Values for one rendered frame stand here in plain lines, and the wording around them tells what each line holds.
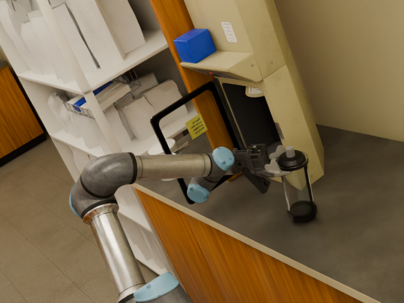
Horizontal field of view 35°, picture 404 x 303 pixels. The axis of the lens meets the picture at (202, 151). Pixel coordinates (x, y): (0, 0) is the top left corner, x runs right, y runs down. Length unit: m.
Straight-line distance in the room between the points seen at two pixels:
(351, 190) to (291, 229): 0.27
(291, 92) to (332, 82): 0.42
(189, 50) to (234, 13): 0.24
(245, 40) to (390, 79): 0.59
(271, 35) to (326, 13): 0.36
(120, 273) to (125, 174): 0.28
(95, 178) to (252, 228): 0.70
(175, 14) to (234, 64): 0.40
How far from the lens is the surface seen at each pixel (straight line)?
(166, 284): 1.67
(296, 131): 2.33
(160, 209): 3.00
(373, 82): 2.51
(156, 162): 1.90
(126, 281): 1.82
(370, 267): 1.97
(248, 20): 2.15
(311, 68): 2.73
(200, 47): 2.30
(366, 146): 2.56
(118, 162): 1.84
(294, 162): 2.07
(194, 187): 2.09
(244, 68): 2.15
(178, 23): 2.43
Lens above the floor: 2.18
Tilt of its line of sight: 24 degrees down
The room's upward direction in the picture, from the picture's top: 23 degrees counter-clockwise
